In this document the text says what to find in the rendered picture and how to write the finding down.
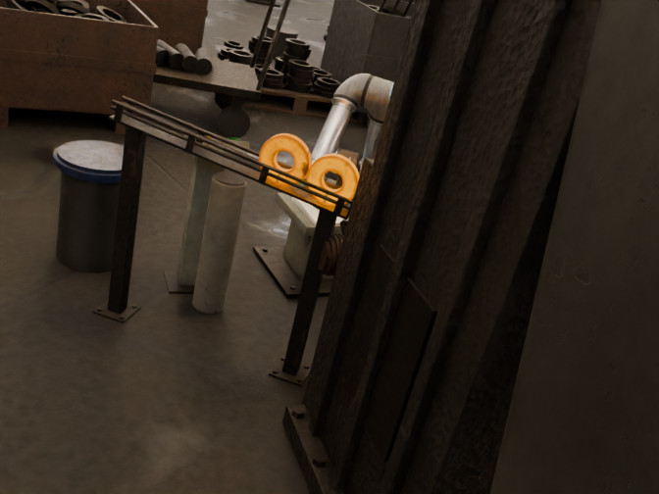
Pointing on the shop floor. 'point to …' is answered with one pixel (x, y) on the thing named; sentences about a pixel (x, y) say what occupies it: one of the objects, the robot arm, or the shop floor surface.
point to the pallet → (289, 78)
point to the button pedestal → (190, 251)
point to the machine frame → (444, 251)
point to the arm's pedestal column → (290, 264)
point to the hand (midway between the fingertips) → (337, 172)
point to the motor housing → (330, 254)
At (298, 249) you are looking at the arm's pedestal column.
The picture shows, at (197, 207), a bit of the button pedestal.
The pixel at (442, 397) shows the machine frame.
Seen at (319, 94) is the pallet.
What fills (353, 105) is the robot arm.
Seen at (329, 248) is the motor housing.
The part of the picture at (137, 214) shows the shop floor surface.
